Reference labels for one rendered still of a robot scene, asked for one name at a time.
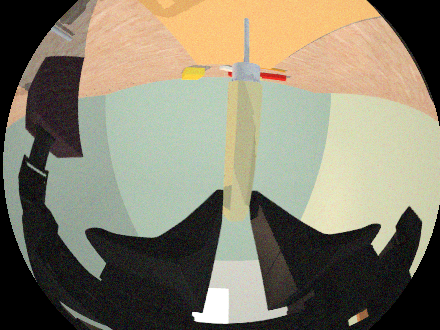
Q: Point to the light orange floor panel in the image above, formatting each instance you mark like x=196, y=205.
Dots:
x=212, y=31

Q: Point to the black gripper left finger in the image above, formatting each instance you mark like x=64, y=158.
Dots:
x=182, y=258

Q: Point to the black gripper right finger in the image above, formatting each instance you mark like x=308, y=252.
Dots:
x=292, y=254

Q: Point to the white rectangular block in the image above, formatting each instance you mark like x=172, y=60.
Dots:
x=223, y=67

